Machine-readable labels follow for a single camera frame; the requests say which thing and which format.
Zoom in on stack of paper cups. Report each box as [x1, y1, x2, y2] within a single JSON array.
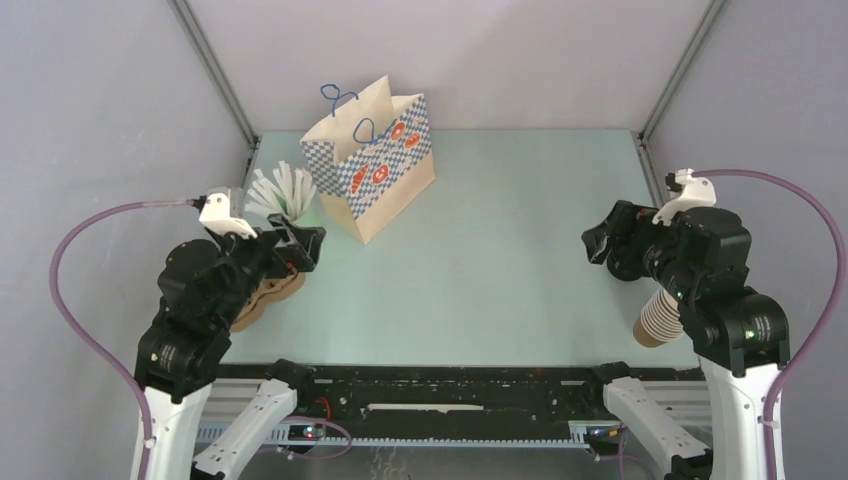
[[632, 288, 684, 348]]

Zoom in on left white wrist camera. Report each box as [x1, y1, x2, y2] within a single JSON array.
[[199, 186, 257, 239]]

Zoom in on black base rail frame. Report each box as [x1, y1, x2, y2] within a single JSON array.
[[188, 360, 711, 448]]

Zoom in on brown cardboard cup carrier stack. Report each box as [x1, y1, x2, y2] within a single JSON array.
[[230, 272, 306, 333]]

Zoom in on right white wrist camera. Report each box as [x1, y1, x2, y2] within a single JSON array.
[[652, 169, 716, 226]]

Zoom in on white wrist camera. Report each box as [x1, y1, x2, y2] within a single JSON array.
[[652, 169, 716, 226], [199, 186, 257, 239]]

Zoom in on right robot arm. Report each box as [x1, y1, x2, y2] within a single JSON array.
[[581, 201, 790, 479]]

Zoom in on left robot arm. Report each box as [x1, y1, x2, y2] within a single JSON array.
[[134, 214, 326, 479]]

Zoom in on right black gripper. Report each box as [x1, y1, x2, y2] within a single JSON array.
[[579, 196, 693, 298]]

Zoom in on checkered paper takeout bag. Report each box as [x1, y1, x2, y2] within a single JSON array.
[[300, 76, 435, 244]]

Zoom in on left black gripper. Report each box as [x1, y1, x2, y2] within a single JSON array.
[[211, 209, 326, 324]]

